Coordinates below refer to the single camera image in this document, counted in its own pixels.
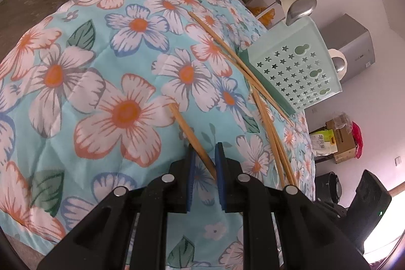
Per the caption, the metal spoon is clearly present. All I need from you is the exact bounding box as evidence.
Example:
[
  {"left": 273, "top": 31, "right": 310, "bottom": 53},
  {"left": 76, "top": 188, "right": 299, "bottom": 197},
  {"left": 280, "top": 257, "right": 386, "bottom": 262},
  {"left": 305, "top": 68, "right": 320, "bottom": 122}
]
[
  {"left": 286, "top": 0, "right": 317, "bottom": 26},
  {"left": 332, "top": 56, "right": 346, "bottom": 73}
]

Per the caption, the bunch of wooden chopsticks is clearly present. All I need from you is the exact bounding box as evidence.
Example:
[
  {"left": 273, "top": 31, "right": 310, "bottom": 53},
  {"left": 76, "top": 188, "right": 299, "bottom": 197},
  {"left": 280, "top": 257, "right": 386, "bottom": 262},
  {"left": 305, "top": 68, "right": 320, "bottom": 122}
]
[{"left": 189, "top": 11, "right": 299, "bottom": 188}]

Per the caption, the green plastic utensil basket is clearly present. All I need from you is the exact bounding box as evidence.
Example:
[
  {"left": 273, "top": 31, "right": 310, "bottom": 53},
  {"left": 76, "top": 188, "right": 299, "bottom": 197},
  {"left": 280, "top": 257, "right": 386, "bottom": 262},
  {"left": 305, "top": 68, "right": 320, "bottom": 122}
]
[{"left": 239, "top": 17, "right": 344, "bottom": 115}]

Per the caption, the small white plastic spoon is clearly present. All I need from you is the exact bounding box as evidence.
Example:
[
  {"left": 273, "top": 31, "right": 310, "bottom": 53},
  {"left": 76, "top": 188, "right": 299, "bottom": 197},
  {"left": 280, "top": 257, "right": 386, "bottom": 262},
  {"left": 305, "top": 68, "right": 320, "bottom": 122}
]
[{"left": 327, "top": 49, "right": 348, "bottom": 81}]

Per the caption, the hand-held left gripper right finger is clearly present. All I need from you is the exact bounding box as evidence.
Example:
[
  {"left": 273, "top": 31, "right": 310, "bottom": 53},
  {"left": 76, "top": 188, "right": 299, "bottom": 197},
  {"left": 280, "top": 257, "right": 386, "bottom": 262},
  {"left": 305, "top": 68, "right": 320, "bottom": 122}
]
[{"left": 214, "top": 143, "right": 371, "bottom": 270}]

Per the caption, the orange plastic bag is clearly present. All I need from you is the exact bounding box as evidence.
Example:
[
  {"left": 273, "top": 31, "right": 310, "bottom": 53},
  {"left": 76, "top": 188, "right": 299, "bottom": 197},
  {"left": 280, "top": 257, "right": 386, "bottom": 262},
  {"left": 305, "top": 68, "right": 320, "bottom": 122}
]
[{"left": 253, "top": 4, "right": 277, "bottom": 28}]

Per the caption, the grey refrigerator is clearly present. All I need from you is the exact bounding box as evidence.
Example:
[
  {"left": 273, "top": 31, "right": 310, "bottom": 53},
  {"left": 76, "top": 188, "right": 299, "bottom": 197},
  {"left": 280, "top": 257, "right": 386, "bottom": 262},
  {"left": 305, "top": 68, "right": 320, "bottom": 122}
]
[{"left": 316, "top": 14, "right": 376, "bottom": 85}]

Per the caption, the black trash bin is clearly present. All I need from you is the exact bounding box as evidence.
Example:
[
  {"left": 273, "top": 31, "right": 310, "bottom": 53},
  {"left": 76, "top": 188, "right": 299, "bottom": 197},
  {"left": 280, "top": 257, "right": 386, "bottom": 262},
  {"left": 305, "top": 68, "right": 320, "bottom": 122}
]
[{"left": 315, "top": 171, "right": 343, "bottom": 205}]

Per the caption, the red plastic bag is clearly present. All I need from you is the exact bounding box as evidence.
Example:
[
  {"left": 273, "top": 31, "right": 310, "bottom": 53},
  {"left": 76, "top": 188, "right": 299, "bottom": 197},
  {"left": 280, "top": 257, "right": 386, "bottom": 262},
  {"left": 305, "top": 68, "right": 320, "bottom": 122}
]
[{"left": 351, "top": 121, "right": 363, "bottom": 160}]

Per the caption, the cardboard box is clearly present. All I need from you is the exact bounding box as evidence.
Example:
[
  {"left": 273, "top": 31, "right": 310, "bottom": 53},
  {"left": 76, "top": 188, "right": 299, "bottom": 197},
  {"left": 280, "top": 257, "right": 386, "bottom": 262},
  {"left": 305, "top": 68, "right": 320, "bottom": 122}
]
[{"left": 326, "top": 118, "right": 356, "bottom": 164}]

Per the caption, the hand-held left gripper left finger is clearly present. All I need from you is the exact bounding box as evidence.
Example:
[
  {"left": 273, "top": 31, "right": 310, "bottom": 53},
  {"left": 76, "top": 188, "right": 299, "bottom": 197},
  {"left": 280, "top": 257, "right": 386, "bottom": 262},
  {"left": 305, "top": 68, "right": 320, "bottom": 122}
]
[{"left": 37, "top": 144, "right": 196, "bottom": 270}]

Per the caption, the wooden chopstick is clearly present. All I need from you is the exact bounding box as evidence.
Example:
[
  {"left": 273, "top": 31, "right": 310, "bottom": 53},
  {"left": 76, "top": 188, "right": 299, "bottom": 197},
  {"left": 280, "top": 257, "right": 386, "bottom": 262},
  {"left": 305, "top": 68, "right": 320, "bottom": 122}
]
[{"left": 169, "top": 104, "right": 218, "bottom": 179}]

